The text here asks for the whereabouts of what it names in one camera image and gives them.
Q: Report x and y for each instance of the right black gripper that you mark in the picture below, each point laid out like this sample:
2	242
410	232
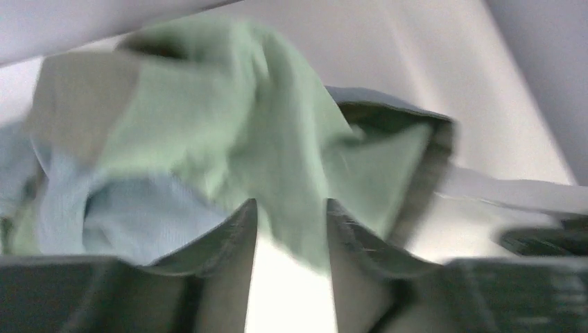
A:
568	241

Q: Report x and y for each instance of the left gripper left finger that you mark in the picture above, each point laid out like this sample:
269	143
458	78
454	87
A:
203	287

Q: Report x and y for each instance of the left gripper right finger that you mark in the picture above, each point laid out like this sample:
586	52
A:
379	287

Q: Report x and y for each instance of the grey-blue pillowcase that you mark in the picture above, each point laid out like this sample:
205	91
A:
140	150

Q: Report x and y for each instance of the white pillow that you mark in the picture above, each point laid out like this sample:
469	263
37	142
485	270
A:
526	195

